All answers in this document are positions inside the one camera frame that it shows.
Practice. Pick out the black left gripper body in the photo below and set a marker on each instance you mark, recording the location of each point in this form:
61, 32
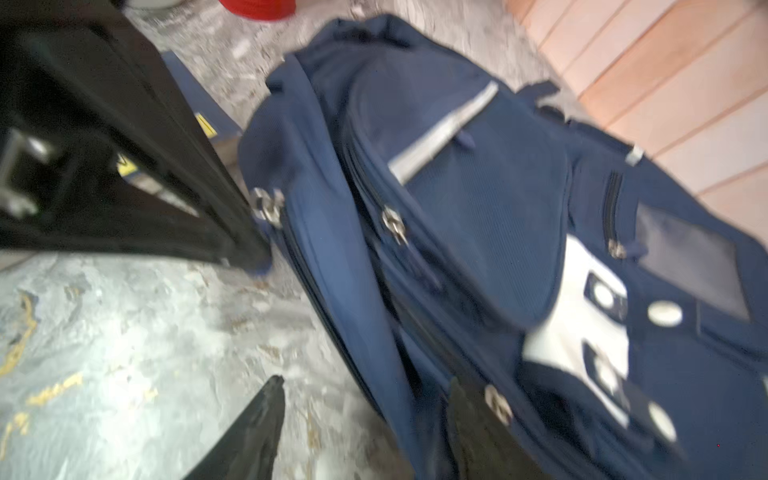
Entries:
101, 153

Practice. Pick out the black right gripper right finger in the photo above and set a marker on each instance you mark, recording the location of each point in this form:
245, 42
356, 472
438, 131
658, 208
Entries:
481, 445

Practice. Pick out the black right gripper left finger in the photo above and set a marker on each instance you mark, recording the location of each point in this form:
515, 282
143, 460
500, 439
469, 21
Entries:
248, 449

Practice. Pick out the navy blue notebook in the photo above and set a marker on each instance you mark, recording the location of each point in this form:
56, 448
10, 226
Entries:
218, 126

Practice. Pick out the navy blue student backpack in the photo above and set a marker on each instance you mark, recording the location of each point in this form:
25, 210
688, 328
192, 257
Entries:
444, 225

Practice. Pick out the red pencil cup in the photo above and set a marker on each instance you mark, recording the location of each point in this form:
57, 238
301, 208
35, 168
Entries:
261, 10

